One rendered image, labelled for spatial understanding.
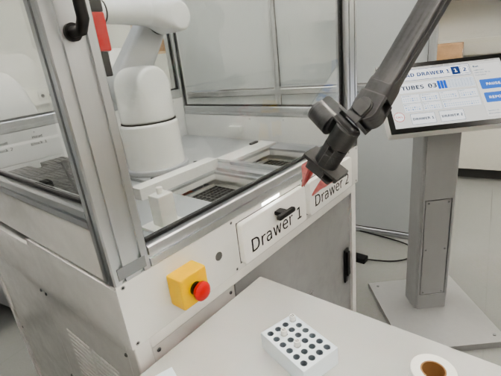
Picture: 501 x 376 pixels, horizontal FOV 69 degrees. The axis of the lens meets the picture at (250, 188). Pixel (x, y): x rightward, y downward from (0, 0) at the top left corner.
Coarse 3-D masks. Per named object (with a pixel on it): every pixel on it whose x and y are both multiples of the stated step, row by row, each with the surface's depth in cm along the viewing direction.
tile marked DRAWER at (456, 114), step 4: (440, 112) 142; (444, 112) 142; (448, 112) 141; (452, 112) 141; (456, 112) 141; (460, 112) 141; (440, 116) 141; (444, 116) 141; (448, 116) 141; (452, 116) 141; (456, 116) 141; (460, 116) 141; (464, 116) 140; (444, 120) 140; (448, 120) 140; (452, 120) 140
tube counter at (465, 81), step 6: (450, 78) 146; (456, 78) 146; (462, 78) 146; (468, 78) 146; (432, 84) 146; (438, 84) 146; (444, 84) 146; (450, 84) 145; (456, 84) 145; (462, 84) 145; (468, 84) 145; (474, 84) 145
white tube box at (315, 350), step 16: (288, 320) 75; (272, 336) 71; (288, 336) 70; (304, 336) 70; (320, 336) 70; (272, 352) 70; (288, 352) 68; (304, 352) 68; (320, 352) 67; (336, 352) 67; (288, 368) 67; (304, 368) 63; (320, 368) 65
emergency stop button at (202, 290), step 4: (200, 284) 73; (204, 284) 73; (208, 284) 74; (196, 288) 73; (200, 288) 73; (204, 288) 73; (208, 288) 74; (196, 292) 72; (200, 292) 73; (204, 292) 73; (208, 292) 74; (196, 296) 72; (200, 296) 73; (204, 296) 74; (200, 300) 73
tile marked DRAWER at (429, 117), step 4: (428, 112) 142; (432, 112) 142; (412, 116) 142; (416, 116) 142; (420, 116) 141; (424, 116) 141; (428, 116) 141; (432, 116) 141; (412, 120) 141; (416, 120) 141; (420, 120) 141; (424, 120) 141; (428, 120) 141; (432, 120) 141; (436, 120) 141; (412, 124) 141; (416, 124) 141
